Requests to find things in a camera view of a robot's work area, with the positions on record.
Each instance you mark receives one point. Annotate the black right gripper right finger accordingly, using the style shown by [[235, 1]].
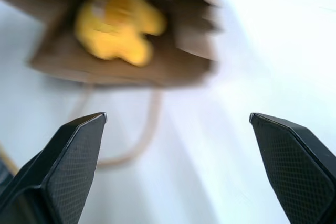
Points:
[[294, 171]]

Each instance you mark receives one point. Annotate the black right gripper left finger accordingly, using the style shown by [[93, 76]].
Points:
[[65, 171]]

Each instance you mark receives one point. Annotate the brown paper bag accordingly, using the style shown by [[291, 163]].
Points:
[[78, 61]]

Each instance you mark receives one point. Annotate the yellow plush toy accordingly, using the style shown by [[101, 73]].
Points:
[[120, 22]]

